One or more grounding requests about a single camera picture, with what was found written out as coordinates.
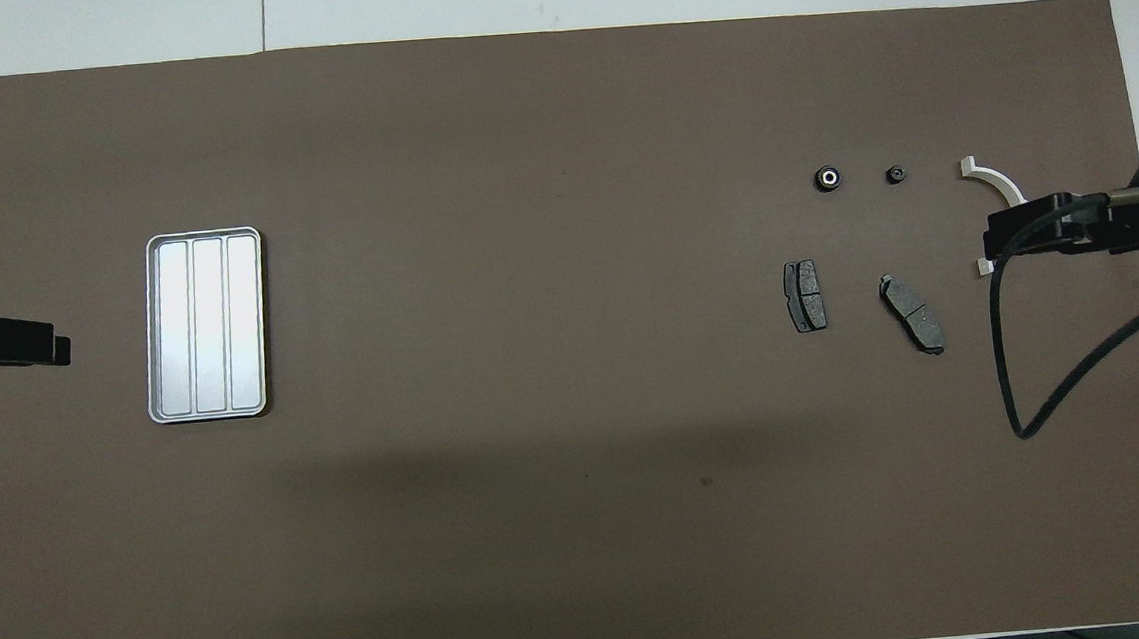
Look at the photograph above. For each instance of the silver metal tray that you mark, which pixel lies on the silver metal tray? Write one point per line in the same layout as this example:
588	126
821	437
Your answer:
205	325

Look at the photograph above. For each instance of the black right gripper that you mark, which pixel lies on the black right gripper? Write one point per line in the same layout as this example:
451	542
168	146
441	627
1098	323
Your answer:
1064	225

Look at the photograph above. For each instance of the white curved plastic bracket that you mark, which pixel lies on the white curved plastic bracket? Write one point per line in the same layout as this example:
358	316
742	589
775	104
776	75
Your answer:
999	181

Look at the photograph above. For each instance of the short dark brake pad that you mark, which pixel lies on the short dark brake pad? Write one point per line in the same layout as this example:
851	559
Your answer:
805	295

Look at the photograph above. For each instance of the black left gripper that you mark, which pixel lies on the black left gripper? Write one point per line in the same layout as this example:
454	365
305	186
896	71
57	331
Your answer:
10	344

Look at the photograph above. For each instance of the brown table mat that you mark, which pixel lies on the brown table mat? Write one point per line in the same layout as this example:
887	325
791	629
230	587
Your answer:
583	519

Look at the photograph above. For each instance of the long dark brake pad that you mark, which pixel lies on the long dark brake pad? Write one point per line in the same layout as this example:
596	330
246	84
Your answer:
912	314

